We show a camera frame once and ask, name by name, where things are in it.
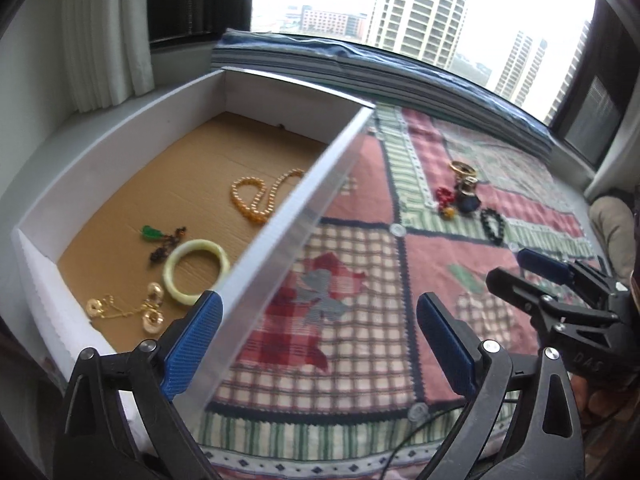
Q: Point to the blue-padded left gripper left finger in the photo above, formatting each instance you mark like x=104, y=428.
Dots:
x=158, y=371

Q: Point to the white right curtain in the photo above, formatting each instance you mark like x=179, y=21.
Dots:
x=620, y=164

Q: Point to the white cardboard box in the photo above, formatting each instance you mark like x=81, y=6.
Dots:
x=246, y=159

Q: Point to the pale green jade bangle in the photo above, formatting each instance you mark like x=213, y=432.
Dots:
x=192, y=268

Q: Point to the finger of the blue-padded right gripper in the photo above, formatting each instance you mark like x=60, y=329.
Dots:
x=521, y=294
x=545, y=265

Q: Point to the person's right hand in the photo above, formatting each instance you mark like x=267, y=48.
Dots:
x=605, y=402

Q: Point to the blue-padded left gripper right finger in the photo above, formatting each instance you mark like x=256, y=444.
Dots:
x=480, y=371

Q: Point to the gold chain bangle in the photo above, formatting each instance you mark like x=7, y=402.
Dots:
x=462, y=169

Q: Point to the white curtain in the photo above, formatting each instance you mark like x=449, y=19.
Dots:
x=107, y=51
x=620, y=164

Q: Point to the beige pillow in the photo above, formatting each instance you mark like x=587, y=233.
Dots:
x=613, y=224

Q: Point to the white left curtain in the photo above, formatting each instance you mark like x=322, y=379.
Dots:
x=107, y=51

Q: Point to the patchwork plaid quilt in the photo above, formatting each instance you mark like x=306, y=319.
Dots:
x=336, y=381

